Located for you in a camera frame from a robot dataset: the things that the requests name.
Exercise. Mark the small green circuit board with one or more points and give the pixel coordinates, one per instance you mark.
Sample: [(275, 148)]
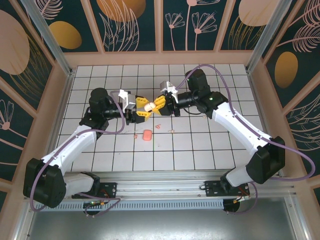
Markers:
[(93, 203)]

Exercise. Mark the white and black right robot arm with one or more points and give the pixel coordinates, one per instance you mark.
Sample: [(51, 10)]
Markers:
[(237, 125)]

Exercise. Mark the grey metal sheet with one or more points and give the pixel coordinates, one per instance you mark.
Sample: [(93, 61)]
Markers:
[(160, 225)]

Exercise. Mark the aluminium mounting rail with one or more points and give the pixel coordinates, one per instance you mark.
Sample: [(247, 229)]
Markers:
[(160, 186)]

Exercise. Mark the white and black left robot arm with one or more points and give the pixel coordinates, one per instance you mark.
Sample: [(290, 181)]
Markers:
[(75, 140)]

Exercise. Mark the aluminium frame post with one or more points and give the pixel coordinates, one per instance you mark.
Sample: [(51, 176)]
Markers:
[(265, 37), (48, 37)]

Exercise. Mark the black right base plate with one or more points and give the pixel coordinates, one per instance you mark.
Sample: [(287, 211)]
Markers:
[(211, 187)]

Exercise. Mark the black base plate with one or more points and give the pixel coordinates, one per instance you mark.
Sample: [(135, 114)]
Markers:
[(211, 187), (110, 187)]

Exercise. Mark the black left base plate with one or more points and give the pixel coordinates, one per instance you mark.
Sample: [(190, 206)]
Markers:
[(110, 187)]

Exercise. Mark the pink earbud charging case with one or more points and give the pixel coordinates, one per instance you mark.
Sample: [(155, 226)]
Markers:
[(147, 135)]

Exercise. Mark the cream earbud charging case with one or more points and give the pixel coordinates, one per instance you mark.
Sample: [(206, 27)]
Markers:
[(150, 107)]

